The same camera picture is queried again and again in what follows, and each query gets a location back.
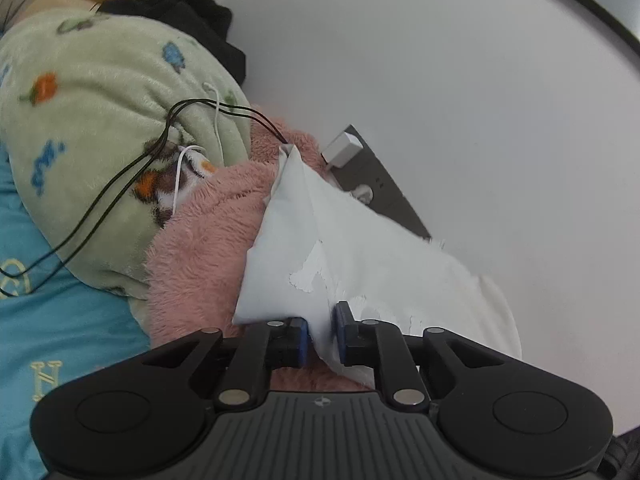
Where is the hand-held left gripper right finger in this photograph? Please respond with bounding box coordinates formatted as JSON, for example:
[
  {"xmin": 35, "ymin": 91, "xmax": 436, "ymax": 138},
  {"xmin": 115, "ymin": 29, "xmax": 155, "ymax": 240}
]
[{"xmin": 334, "ymin": 301, "xmax": 502, "ymax": 407}]

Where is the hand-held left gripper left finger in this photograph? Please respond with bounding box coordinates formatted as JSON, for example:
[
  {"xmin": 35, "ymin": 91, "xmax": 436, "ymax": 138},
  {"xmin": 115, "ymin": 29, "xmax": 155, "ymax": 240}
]
[{"xmin": 141, "ymin": 316, "xmax": 310, "ymax": 407}]

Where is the white printed t-shirt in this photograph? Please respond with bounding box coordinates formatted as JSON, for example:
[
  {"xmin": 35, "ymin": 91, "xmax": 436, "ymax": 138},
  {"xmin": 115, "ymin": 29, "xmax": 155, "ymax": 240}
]
[{"xmin": 231, "ymin": 144, "xmax": 524, "ymax": 392}]

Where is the pink fleece blanket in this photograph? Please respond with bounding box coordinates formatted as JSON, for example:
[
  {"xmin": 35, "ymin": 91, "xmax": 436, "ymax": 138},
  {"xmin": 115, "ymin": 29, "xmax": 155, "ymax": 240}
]
[{"xmin": 144, "ymin": 105, "xmax": 377, "ymax": 394}]

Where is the white charger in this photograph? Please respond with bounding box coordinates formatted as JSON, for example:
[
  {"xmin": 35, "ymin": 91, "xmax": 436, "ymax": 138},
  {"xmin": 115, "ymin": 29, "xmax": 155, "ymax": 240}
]
[{"xmin": 321, "ymin": 131, "xmax": 364, "ymax": 167}]

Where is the green printed fleece blanket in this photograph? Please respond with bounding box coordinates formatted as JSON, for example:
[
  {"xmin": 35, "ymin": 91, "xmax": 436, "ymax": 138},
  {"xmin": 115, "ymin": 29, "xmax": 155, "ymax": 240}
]
[{"xmin": 0, "ymin": 9, "xmax": 252, "ymax": 302}]

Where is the dark cloth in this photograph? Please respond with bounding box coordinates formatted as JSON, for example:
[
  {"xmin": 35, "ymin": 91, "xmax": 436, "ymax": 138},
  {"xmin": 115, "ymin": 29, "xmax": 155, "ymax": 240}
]
[{"xmin": 96, "ymin": 0, "xmax": 249, "ymax": 87}]

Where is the plaid pillow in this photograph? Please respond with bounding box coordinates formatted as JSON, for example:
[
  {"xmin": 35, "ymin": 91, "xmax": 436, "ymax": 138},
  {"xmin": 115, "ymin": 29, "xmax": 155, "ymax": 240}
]
[{"xmin": 0, "ymin": 0, "xmax": 98, "ymax": 38}]

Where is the white cable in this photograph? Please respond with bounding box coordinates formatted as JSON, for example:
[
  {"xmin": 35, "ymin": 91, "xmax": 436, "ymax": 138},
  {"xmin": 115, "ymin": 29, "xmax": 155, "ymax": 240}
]
[{"xmin": 171, "ymin": 83, "xmax": 224, "ymax": 217}]

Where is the black cable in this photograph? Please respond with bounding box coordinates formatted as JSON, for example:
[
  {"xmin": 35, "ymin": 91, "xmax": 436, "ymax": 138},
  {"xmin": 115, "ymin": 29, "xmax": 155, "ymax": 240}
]
[
  {"xmin": 0, "ymin": 105, "xmax": 289, "ymax": 297},
  {"xmin": 0, "ymin": 100, "xmax": 289, "ymax": 278}
]

